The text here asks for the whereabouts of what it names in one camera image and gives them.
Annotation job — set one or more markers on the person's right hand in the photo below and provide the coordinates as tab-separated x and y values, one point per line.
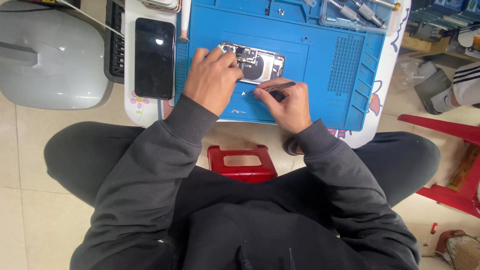
290	107

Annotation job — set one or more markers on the person's left hand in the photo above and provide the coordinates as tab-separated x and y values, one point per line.
210	80

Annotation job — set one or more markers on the steel tweezers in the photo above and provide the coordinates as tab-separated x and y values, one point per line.
279	87

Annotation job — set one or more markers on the phone housing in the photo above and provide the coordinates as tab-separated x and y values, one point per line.
262	63

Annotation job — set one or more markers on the person's sandalled foot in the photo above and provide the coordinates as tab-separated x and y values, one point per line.
291	146

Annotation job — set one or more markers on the blue silicone repair mat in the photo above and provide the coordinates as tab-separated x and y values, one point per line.
330	75

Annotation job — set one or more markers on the black phone screen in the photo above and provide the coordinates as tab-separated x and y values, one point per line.
154	60

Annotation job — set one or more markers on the white plastic pry tool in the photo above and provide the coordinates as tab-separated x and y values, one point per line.
184	20

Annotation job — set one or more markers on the small red plastic stool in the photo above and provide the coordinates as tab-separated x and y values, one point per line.
242	170

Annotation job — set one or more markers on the stack of phone frames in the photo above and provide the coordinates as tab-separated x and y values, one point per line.
161	4

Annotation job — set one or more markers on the silver precision screwdriver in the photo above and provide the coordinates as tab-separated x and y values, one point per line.
339	20
345	11
369	15

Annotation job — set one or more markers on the black plastic crate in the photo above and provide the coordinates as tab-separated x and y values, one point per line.
114	45

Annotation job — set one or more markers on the clear plastic bag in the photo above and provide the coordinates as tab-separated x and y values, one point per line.
408	75

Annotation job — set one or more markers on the person's right leg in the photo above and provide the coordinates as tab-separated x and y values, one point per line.
405	161

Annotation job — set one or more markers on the clear plastic tool tray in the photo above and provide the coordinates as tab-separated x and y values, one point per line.
390	20

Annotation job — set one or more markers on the person's dark hoodie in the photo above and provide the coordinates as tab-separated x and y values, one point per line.
243	232

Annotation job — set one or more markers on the person's left leg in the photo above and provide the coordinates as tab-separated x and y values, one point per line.
93	157

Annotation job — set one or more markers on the gold tipped screwdriver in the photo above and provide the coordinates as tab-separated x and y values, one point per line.
386	3

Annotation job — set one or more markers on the grey plastic cover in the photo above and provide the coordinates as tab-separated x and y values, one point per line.
48	60

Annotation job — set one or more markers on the cluttered wooden shelf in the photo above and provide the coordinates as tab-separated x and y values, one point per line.
438	26

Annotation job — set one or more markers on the yellow green carton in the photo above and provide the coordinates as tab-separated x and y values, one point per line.
465	168

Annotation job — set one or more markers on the small red cap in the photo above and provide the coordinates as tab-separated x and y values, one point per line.
434	228

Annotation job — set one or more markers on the red plastic chair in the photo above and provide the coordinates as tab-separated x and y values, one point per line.
465	187

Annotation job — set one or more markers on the brown patterned bag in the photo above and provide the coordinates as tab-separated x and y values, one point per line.
459	249

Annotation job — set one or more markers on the small metal bracket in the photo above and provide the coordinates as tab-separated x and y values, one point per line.
237	111

